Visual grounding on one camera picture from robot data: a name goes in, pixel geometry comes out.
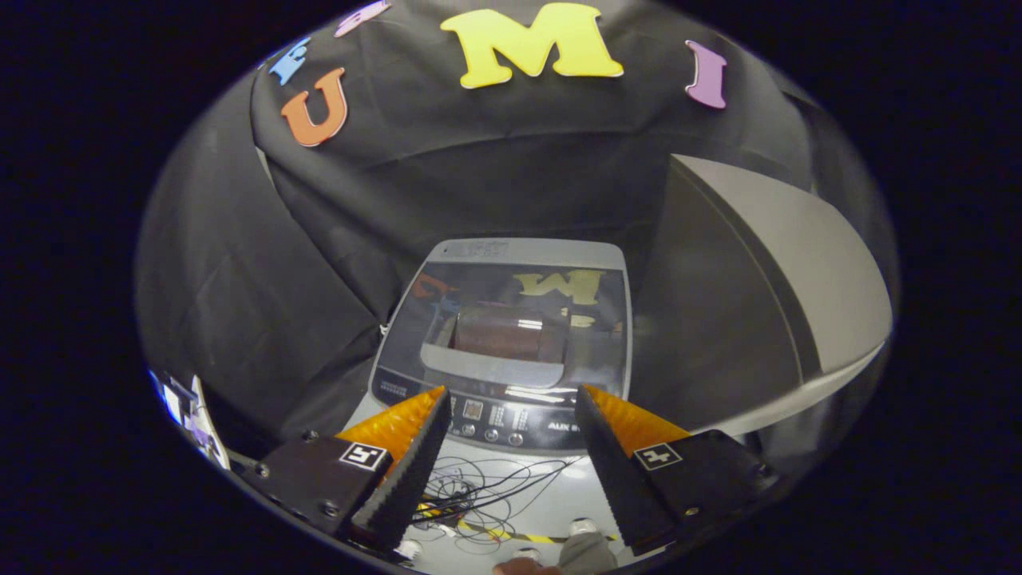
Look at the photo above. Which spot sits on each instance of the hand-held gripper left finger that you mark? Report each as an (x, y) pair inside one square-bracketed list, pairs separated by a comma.
[(407, 471)]

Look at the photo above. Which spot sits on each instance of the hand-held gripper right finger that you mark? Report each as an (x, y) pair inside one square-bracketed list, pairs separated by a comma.
[(615, 471)]

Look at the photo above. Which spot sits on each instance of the grey washing machine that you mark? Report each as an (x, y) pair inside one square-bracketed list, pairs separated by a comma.
[(519, 423)]

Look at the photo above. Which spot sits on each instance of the person's grey trouser leg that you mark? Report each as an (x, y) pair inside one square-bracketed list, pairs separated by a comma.
[(587, 553)]

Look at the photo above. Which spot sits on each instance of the yellow black striped tape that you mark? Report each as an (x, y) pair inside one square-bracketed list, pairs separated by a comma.
[(511, 533)]

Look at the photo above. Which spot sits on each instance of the blue and white object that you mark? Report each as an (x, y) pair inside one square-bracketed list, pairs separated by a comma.
[(192, 419)]

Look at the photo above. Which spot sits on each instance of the grey cabinet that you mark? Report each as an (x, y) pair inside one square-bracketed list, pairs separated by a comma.
[(798, 263)]

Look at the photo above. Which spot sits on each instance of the black backdrop cloth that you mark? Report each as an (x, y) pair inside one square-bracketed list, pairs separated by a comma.
[(479, 176)]

